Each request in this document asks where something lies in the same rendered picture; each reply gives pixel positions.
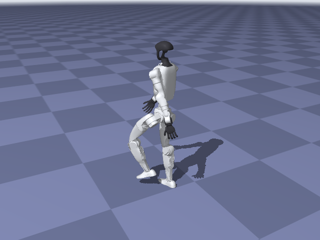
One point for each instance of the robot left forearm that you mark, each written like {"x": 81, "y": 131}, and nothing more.
{"x": 163, "y": 104}

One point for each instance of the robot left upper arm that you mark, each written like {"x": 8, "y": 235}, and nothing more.
{"x": 155, "y": 76}

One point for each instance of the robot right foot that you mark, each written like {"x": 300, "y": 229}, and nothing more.
{"x": 164, "y": 181}

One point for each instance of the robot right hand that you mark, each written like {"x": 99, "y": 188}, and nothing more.
{"x": 150, "y": 104}

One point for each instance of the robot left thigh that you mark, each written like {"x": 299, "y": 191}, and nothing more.
{"x": 148, "y": 121}

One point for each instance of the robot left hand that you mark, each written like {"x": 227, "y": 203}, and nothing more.
{"x": 169, "y": 129}

